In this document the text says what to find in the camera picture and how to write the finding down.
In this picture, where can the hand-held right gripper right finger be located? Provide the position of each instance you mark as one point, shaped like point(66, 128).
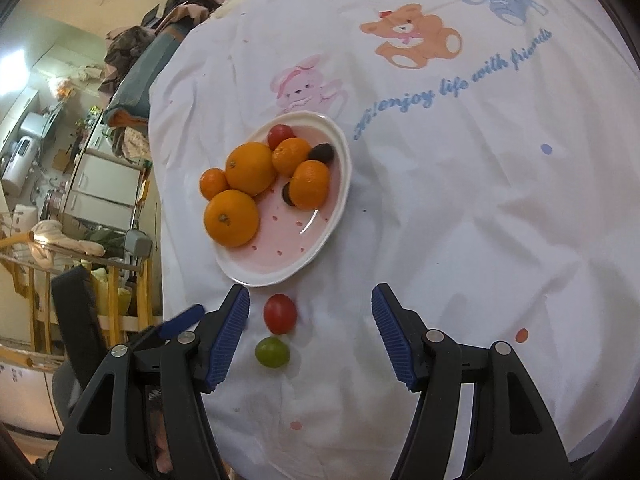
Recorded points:
point(395, 335)

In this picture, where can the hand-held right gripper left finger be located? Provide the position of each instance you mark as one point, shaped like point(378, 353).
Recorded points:
point(227, 335)

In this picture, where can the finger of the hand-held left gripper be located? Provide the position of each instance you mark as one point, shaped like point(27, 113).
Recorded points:
point(182, 320)

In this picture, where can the green grape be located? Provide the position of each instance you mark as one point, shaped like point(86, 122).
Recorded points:
point(271, 352)

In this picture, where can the red cherry tomato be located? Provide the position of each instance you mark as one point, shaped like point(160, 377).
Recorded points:
point(279, 135)
point(280, 314)

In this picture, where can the white pink dotted plate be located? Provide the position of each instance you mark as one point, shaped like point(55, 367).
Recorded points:
point(285, 245)

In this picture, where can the large orange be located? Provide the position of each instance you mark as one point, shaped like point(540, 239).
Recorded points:
point(250, 167)
point(231, 218)

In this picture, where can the small mandarin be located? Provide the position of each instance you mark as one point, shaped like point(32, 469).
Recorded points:
point(290, 155)
point(310, 185)
point(212, 183)

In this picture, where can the dark grape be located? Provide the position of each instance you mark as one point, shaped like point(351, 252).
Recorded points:
point(324, 152)
point(286, 196)

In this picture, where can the yellow wooden rack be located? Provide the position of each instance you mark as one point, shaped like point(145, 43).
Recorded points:
point(142, 290)

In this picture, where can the grey box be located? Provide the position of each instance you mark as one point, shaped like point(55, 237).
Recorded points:
point(137, 245)

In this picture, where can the white printed bed sheet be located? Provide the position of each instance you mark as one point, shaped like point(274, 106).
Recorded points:
point(450, 210)

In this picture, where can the white cloth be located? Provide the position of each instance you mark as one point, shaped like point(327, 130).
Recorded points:
point(50, 232)

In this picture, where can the white cabinet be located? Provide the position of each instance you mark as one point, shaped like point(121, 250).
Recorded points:
point(105, 180)

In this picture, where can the white appliance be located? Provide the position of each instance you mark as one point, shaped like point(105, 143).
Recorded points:
point(20, 160)

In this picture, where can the blue-grey cushion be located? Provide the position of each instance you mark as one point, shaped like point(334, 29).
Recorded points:
point(140, 80)

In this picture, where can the pile of clothes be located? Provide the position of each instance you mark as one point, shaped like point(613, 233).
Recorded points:
point(170, 15)

